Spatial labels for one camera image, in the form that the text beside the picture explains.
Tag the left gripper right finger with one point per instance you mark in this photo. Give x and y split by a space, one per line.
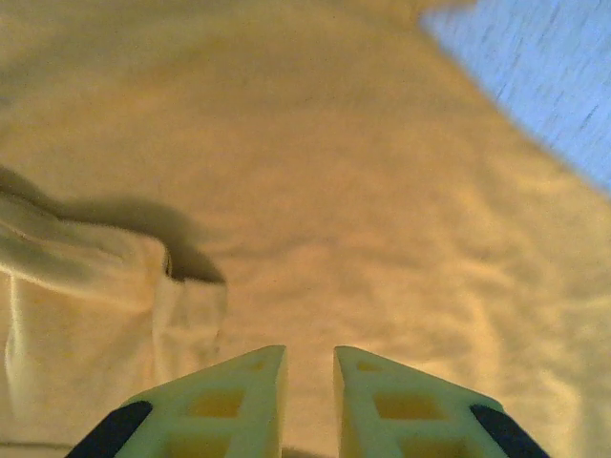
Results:
406 429

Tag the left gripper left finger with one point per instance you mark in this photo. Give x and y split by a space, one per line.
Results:
215 429

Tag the yellow t-shirt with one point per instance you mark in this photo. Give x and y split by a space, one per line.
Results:
305 191

